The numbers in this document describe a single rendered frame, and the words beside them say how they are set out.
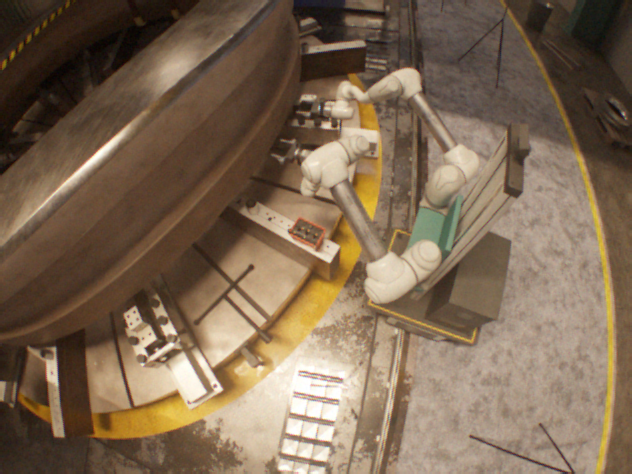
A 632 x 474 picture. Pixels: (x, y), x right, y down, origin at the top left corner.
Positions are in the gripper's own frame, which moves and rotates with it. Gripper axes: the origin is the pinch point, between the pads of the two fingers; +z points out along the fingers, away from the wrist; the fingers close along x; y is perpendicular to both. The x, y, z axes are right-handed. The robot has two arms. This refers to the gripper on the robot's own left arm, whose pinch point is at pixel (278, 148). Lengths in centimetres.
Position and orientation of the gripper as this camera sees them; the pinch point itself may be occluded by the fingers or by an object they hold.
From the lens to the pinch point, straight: 207.2
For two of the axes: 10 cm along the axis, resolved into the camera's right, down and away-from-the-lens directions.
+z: -9.2, -3.4, 2.0
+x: -3.9, 8.4, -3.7
